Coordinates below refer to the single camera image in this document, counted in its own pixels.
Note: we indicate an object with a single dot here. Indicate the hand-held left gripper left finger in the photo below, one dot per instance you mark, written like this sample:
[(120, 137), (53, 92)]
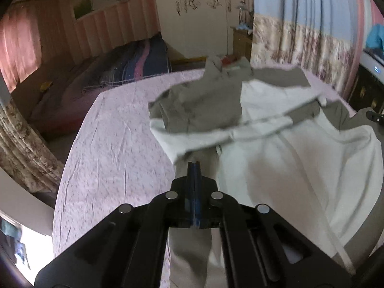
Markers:
[(126, 246)]

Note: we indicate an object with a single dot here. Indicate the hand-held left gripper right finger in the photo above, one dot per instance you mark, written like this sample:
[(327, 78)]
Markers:
[(255, 240)]

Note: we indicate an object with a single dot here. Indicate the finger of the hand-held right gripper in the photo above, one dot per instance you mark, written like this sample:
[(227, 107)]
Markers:
[(375, 116)]

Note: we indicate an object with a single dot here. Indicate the olive and white jacket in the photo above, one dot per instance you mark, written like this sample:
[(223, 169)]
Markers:
[(270, 171)]

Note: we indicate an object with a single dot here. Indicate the blue cloth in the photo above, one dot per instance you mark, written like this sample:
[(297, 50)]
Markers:
[(376, 37)]

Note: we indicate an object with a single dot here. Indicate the window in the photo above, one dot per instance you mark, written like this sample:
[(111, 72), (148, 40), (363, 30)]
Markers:
[(13, 240)]

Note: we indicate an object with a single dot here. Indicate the wide blue floral curtain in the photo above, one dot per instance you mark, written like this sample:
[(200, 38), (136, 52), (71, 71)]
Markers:
[(300, 6)]

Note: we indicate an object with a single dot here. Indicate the narrow blue floral curtain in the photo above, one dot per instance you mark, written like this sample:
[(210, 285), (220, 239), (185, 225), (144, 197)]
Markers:
[(24, 144)]

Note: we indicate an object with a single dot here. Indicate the wooden cabinet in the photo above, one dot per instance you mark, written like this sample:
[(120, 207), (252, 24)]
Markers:
[(241, 43)]

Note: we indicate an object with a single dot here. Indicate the small yellow toy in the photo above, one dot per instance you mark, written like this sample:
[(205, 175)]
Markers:
[(47, 85)]

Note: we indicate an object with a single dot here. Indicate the bed with striped blanket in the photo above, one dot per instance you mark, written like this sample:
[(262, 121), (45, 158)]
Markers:
[(120, 63)]

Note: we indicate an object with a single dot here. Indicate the white wardrobe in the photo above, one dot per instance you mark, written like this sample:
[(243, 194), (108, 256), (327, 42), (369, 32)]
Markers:
[(198, 30)]

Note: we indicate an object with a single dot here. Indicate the pink window curtain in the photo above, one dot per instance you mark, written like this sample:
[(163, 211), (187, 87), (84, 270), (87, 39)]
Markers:
[(18, 51)]

